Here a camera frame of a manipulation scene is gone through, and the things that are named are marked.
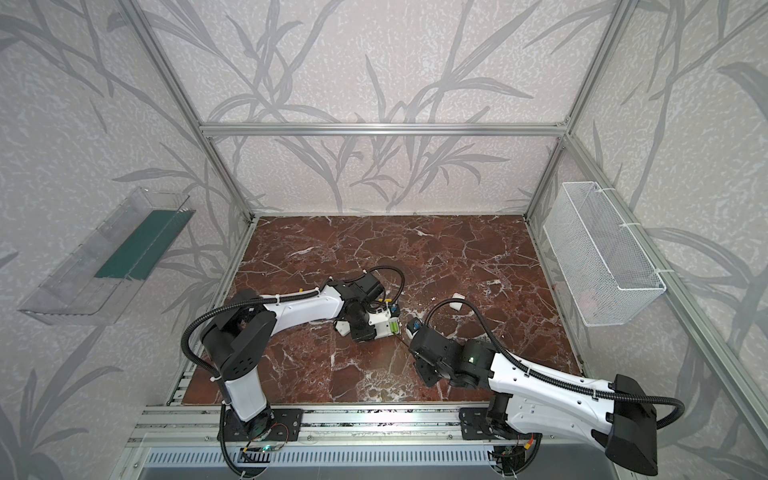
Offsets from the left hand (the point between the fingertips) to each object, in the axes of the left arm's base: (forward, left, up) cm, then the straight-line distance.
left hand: (372, 319), depth 91 cm
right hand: (-12, -14, +7) cm, 20 cm away
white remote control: (-2, -4, +1) cm, 5 cm away
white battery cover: (+4, -27, +1) cm, 27 cm away
